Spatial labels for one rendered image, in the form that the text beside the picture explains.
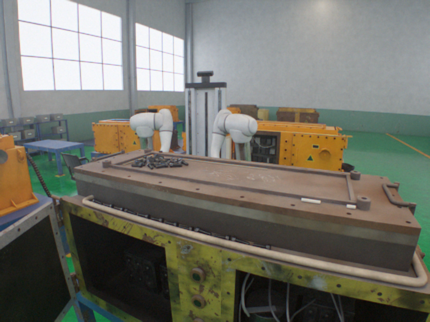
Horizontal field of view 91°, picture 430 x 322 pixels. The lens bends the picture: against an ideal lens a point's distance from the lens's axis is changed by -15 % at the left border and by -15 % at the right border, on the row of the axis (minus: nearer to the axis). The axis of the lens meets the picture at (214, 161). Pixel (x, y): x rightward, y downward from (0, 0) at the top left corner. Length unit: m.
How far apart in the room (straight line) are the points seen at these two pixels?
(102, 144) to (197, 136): 3.20
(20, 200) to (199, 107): 2.12
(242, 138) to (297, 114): 7.66
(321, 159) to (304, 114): 5.89
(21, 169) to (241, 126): 2.33
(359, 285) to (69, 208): 1.11
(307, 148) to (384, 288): 2.74
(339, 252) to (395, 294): 0.17
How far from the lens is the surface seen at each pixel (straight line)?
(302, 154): 3.34
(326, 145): 3.31
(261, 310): 0.98
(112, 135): 4.83
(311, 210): 0.71
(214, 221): 0.80
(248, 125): 1.54
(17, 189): 3.06
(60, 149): 6.42
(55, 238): 1.30
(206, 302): 0.91
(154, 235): 0.87
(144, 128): 1.89
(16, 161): 3.01
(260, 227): 0.75
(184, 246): 0.81
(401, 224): 0.73
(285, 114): 9.22
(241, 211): 0.75
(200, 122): 2.09
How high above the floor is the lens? 1.65
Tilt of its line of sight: 14 degrees down
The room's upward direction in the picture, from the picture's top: straight up
